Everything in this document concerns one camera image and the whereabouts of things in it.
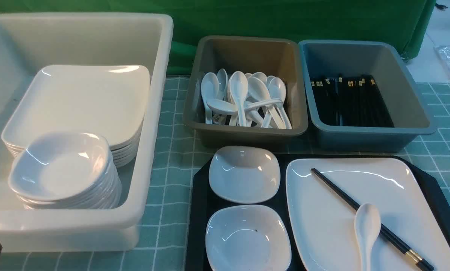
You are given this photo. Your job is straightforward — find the large white square plate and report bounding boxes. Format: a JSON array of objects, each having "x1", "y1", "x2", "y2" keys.
[{"x1": 285, "y1": 157, "x2": 450, "y2": 271}]

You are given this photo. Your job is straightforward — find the pile of white spoons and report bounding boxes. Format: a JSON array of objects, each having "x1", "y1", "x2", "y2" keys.
[{"x1": 196, "y1": 69, "x2": 292, "y2": 129}]

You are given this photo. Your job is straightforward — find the large white plastic bin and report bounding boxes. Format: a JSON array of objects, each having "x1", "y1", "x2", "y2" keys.
[{"x1": 0, "y1": 12, "x2": 172, "y2": 254}]

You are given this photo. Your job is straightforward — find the green checkered tablecloth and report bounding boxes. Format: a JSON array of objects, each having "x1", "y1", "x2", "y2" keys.
[{"x1": 0, "y1": 77, "x2": 450, "y2": 271}]

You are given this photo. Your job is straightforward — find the pile of black chopsticks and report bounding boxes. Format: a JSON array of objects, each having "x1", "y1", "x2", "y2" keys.
[{"x1": 311, "y1": 74, "x2": 395, "y2": 128}]

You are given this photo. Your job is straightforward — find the green backdrop cloth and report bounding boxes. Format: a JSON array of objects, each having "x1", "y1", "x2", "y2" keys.
[{"x1": 0, "y1": 0, "x2": 436, "y2": 75}]

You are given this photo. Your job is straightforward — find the black serving tray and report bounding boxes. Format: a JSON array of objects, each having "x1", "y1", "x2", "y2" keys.
[{"x1": 184, "y1": 153, "x2": 450, "y2": 271}]

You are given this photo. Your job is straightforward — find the stack of white plates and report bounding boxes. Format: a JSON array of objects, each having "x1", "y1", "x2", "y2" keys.
[{"x1": 1, "y1": 65, "x2": 151, "y2": 168}]

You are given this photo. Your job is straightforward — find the white spoon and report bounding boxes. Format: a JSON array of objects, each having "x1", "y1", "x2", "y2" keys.
[{"x1": 354, "y1": 203, "x2": 382, "y2": 271}]

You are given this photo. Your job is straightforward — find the black chopsticks pair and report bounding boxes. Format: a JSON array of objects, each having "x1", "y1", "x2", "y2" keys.
[{"x1": 311, "y1": 168, "x2": 435, "y2": 271}]

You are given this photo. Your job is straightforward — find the white bowl tray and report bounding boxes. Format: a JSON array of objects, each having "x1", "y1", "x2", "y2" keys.
[
  {"x1": 205, "y1": 205, "x2": 292, "y2": 271},
  {"x1": 208, "y1": 146, "x2": 281, "y2": 204}
]

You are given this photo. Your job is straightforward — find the stack of white bowls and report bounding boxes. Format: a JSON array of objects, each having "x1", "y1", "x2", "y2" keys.
[{"x1": 8, "y1": 131, "x2": 122, "y2": 210}]

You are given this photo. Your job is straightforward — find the blue plastic chopstick bin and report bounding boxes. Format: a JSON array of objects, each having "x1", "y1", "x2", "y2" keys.
[{"x1": 299, "y1": 40, "x2": 437, "y2": 152}]

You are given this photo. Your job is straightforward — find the brown plastic spoon bin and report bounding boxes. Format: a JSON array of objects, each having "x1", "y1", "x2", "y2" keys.
[{"x1": 182, "y1": 35, "x2": 308, "y2": 152}]

